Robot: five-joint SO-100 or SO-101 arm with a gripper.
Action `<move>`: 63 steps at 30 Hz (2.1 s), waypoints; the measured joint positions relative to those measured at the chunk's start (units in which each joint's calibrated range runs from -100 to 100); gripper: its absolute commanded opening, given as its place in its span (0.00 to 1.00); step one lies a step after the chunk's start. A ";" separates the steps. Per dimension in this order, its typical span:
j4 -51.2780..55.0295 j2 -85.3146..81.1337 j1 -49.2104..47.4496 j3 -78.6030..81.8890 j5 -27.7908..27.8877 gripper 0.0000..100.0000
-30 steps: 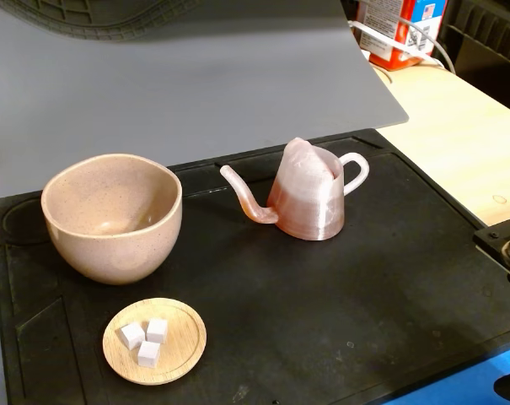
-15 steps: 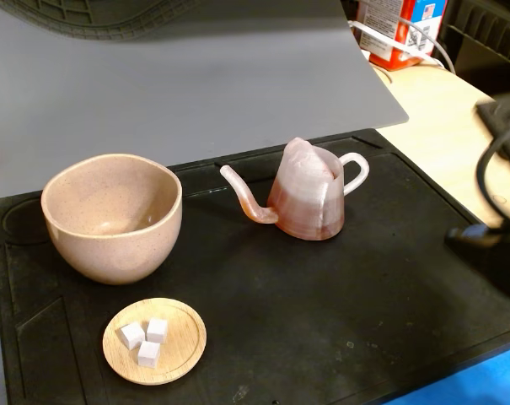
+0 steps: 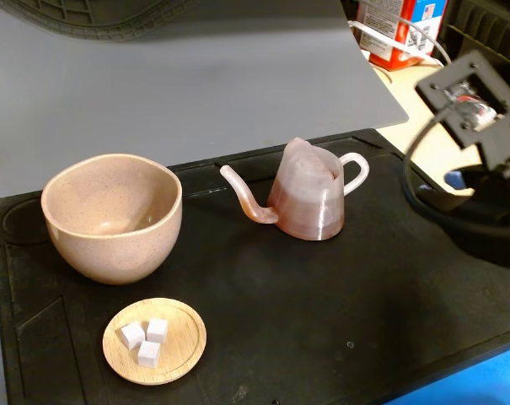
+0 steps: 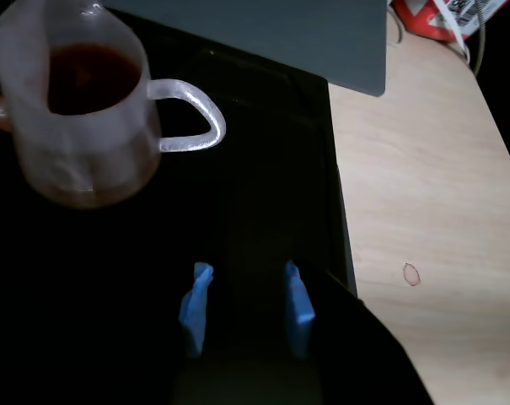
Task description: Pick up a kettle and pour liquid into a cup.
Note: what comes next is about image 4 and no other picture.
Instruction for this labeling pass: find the black gripper finger blue tape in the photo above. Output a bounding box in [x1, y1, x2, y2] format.
[169, 260, 217, 405]
[282, 259, 435, 405]

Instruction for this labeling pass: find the white flat cable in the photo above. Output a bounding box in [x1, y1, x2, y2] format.
[433, 0, 470, 60]

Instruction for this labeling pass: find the red white cardboard box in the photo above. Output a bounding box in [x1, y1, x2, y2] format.
[391, 0, 508, 43]

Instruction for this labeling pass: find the grey braided cable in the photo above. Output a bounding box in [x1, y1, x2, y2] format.
[472, 0, 494, 73]

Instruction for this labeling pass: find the frosted glass mug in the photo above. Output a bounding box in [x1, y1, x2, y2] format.
[0, 0, 227, 211]

